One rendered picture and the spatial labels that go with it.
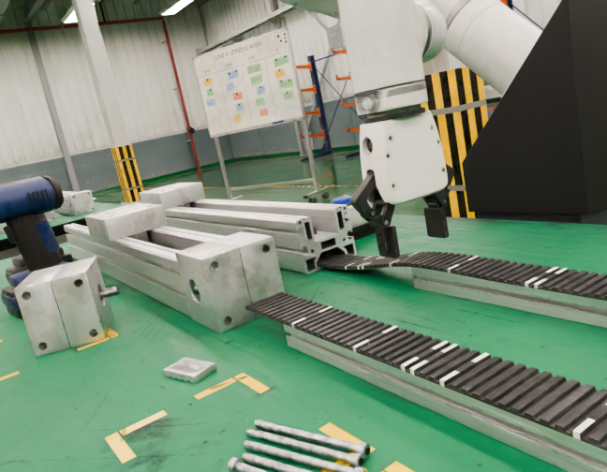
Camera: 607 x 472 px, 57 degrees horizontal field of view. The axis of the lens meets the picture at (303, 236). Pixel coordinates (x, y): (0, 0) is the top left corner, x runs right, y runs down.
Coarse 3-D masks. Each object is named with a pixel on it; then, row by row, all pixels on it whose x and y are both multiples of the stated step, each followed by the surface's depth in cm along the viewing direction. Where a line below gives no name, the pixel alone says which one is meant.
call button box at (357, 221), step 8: (352, 208) 99; (344, 216) 98; (352, 216) 99; (360, 216) 100; (352, 224) 99; (360, 224) 100; (368, 224) 101; (352, 232) 99; (360, 232) 100; (368, 232) 101
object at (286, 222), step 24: (168, 216) 134; (192, 216) 117; (216, 216) 107; (240, 216) 98; (264, 216) 92; (288, 216) 88; (312, 216) 92; (336, 216) 87; (288, 240) 86; (312, 240) 85; (336, 240) 87; (288, 264) 88; (312, 264) 86
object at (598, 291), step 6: (600, 282) 51; (606, 282) 51; (594, 288) 50; (600, 288) 50; (606, 288) 49; (582, 294) 50; (588, 294) 49; (594, 294) 49; (600, 294) 48; (606, 294) 49
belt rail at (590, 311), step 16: (416, 272) 68; (432, 272) 66; (432, 288) 67; (448, 288) 64; (464, 288) 62; (480, 288) 61; (496, 288) 58; (512, 288) 57; (528, 288) 55; (496, 304) 59; (512, 304) 57; (528, 304) 56; (544, 304) 54; (560, 304) 53; (576, 304) 52; (592, 304) 50; (576, 320) 52; (592, 320) 50
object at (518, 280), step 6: (528, 270) 58; (534, 270) 58; (540, 270) 57; (546, 270) 57; (516, 276) 56; (522, 276) 57; (528, 276) 56; (534, 276) 56; (510, 282) 56; (516, 282) 55; (522, 282) 55
